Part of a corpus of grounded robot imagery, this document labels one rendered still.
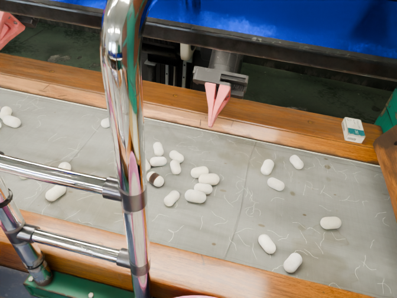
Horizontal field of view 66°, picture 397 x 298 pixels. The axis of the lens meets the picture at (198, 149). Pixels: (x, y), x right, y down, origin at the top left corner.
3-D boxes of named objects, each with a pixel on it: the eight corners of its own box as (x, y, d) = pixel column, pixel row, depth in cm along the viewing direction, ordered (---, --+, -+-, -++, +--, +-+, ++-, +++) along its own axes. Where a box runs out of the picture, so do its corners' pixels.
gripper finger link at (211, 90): (235, 128, 54) (246, 78, 55) (195, 120, 55) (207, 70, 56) (234, 135, 61) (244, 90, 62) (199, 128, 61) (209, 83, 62)
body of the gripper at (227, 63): (247, 85, 55) (255, 46, 56) (191, 74, 56) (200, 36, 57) (244, 96, 61) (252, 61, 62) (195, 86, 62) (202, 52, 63)
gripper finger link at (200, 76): (222, 126, 54) (233, 75, 55) (182, 117, 55) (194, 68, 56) (222, 132, 61) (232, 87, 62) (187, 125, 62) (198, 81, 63)
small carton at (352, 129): (341, 123, 70) (344, 116, 68) (357, 126, 69) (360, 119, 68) (344, 140, 65) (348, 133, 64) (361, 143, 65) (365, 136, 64)
